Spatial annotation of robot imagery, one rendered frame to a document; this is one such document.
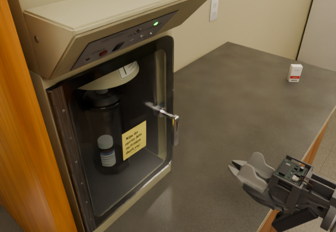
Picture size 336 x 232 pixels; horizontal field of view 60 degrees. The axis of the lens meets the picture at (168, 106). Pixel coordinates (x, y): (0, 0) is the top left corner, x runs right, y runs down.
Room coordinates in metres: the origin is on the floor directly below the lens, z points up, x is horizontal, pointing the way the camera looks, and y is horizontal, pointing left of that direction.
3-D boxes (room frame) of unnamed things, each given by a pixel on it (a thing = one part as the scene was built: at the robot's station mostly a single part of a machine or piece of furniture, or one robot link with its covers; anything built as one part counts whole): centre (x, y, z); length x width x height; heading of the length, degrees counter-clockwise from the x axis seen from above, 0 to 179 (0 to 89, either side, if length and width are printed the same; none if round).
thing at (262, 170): (0.45, -0.19, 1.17); 0.09 x 0.03 x 0.06; 47
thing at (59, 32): (0.48, 0.05, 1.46); 0.32 x 0.11 x 0.10; 140
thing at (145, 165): (0.51, 0.09, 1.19); 0.30 x 0.01 x 0.40; 140
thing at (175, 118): (0.57, 0.00, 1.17); 0.05 x 0.03 x 0.10; 50
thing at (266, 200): (0.38, -0.20, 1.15); 0.09 x 0.05 x 0.02; 54
